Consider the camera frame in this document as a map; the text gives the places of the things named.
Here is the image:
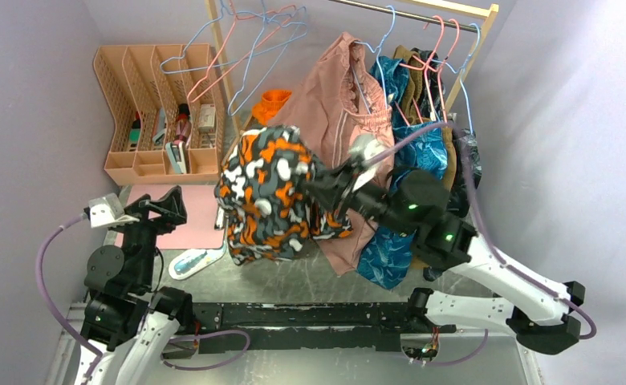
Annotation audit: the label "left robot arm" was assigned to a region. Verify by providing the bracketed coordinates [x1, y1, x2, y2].
[76, 186, 199, 384]

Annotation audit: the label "brown hanging shorts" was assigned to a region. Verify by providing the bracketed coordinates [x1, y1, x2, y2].
[391, 45, 457, 190]

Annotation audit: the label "wooden clothes rack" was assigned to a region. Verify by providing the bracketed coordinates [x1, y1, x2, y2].
[204, 0, 500, 169]

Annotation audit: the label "orange camouflage shorts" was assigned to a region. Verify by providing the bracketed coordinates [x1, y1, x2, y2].
[214, 125, 352, 265]

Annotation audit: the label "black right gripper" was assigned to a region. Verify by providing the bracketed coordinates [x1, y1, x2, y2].
[295, 158, 411, 237]

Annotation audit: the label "pink mat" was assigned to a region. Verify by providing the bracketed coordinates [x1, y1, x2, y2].
[108, 184, 224, 250]

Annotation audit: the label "dark leaf print shorts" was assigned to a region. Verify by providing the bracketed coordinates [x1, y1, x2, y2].
[411, 48, 483, 282]

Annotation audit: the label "peach desk organizer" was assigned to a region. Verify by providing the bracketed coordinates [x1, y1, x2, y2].
[93, 43, 226, 186]

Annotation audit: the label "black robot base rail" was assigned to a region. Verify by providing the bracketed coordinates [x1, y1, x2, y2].
[172, 302, 456, 354]

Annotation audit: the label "white teal stapler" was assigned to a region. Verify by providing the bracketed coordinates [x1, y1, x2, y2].
[168, 248, 226, 281]

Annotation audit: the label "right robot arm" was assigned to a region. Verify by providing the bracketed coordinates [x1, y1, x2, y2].
[298, 163, 585, 355]

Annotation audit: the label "pink empty wire hanger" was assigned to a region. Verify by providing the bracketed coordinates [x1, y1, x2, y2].
[173, 1, 307, 116]

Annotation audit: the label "blue leaf print shorts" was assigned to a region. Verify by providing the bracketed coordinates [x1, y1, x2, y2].
[357, 56, 441, 290]

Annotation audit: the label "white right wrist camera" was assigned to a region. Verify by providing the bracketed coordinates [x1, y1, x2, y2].
[349, 133, 392, 172]

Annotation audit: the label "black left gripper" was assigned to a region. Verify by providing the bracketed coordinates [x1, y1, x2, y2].
[113, 184, 185, 288]

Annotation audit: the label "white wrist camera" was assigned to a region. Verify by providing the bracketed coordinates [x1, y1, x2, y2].
[349, 133, 392, 172]
[87, 193, 139, 229]

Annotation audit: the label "orange knitted object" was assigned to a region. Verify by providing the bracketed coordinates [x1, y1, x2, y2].
[251, 89, 292, 125]

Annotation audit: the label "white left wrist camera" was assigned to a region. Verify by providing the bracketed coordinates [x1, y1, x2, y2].
[87, 193, 139, 229]

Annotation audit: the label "pink hanging shorts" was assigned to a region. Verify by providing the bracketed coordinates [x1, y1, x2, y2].
[266, 30, 396, 277]

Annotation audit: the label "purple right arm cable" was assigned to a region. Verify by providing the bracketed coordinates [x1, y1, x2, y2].
[366, 120, 597, 367]

